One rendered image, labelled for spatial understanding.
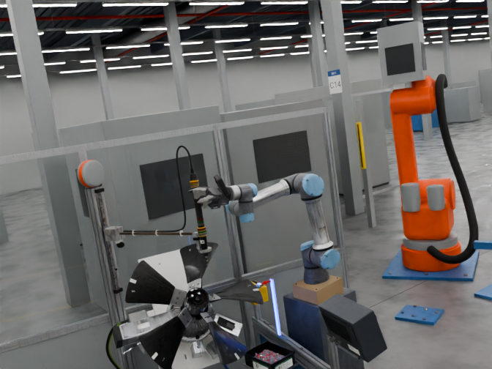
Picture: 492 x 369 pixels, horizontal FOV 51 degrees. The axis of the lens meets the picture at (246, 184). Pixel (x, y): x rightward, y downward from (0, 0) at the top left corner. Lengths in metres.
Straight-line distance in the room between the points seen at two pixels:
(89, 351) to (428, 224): 3.99
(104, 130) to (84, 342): 2.29
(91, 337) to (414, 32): 4.40
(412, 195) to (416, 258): 0.73
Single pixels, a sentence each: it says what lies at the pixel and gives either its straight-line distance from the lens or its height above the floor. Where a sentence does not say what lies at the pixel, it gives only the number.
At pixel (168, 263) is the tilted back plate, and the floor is 1.31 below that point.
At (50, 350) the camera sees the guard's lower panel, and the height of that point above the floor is 0.89.
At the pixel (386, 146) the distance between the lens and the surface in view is 10.39.
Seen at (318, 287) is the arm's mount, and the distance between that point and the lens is 2.98.
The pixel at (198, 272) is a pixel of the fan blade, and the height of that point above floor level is 1.31.
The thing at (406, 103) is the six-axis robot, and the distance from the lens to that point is 6.09.
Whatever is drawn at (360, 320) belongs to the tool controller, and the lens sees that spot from 2.17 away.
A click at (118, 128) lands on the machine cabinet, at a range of 5.10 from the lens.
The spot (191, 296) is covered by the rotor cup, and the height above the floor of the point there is 1.24.
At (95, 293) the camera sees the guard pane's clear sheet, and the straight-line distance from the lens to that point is 3.34.
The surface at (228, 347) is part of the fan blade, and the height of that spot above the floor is 0.99.
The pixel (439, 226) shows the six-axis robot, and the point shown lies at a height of 0.54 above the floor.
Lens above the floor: 2.12
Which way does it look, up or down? 8 degrees down
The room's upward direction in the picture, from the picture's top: 8 degrees counter-clockwise
